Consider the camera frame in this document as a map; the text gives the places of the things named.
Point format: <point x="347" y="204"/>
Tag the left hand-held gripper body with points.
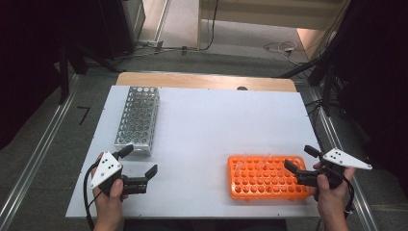
<point x="106" y="166"/>

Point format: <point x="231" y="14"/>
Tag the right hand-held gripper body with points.
<point x="340" y="159"/>

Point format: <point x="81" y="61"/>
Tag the clear test tube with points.
<point x="264" y="159"/>
<point x="247" y="156"/>
<point x="239" y="165"/>

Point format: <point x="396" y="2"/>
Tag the metal test tube rack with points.
<point x="138" y="118"/>

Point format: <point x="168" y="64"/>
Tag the orange test tube rack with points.
<point x="256" y="181"/>

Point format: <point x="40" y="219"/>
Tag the person's left hand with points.
<point x="107" y="205"/>

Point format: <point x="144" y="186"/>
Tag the person's right hand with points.
<point x="332" y="200"/>

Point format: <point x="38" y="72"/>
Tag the black metal stand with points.
<point x="327" y="96"/>

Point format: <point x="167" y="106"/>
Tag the person's dark clothing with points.
<point x="205" y="226"/>

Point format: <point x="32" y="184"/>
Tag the black curtain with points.
<point x="25" y="64"/>
<point x="378" y="80"/>

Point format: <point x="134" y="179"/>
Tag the dark table grommet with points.
<point x="242" y="88"/>

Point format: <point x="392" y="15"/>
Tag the black tripod stand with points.
<point x="64" y="80"/>

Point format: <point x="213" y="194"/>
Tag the wooden table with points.
<point x="198" y="80"/>

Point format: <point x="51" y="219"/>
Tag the black cabinet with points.
<point x="112" y="29"/>

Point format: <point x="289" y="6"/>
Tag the light wooden shelf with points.
<point x="256" y="14"/>

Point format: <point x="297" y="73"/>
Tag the metal floor rail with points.
<point x="37" y="157"/>
<point x="361" y="202"/>

